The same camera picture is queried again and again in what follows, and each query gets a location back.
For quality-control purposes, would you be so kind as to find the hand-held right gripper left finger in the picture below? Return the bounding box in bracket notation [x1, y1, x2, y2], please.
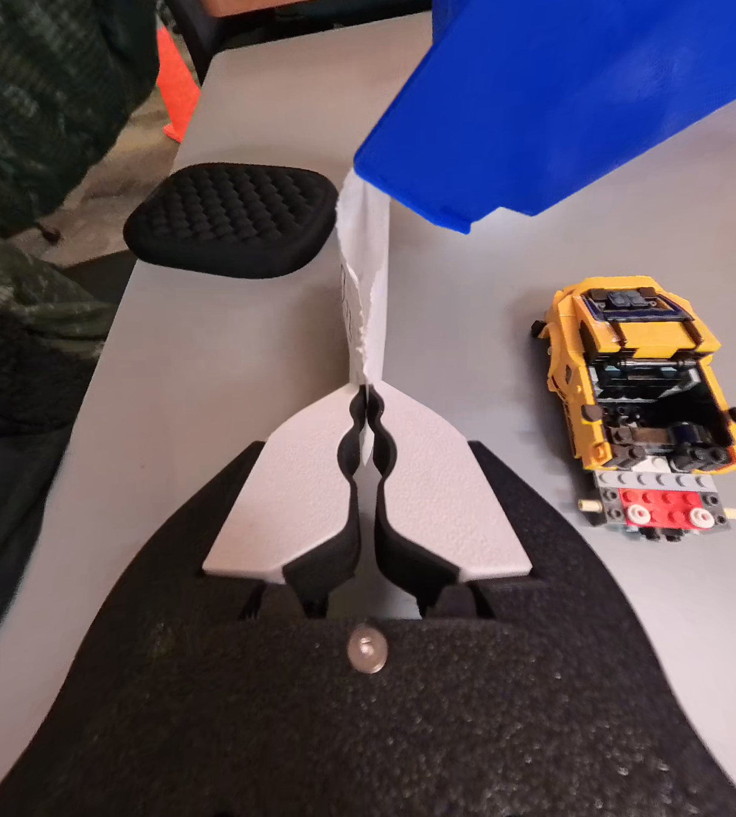
[202, 385, 369, 614]

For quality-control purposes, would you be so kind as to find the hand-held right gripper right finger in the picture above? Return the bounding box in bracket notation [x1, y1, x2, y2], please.
[368, 386, 533, 615]

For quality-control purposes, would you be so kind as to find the torn white paper bag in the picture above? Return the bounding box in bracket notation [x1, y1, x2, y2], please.
[336, 169, 392, 468]

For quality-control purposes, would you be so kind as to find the blue plastic bin holding bricks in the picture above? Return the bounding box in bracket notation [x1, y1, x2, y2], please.
[353, 0, 736, 235]

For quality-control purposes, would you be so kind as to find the person's left forearm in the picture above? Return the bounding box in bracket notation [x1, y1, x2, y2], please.
[0, 0, 160, 239]

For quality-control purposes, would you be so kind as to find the yellow toy brick car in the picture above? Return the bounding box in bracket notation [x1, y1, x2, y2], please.
[530, 276, 736, 545]

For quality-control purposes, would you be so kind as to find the black bumpy wrist rest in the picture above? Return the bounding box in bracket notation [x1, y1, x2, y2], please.
[123, 162, 341, 280]

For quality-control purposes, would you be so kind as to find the person's dark clothing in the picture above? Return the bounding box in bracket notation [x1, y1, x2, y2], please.
[0, 217, 139, 709]

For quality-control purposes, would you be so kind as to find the red orange object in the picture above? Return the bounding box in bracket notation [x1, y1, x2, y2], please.
[156, 26, 202, 144]

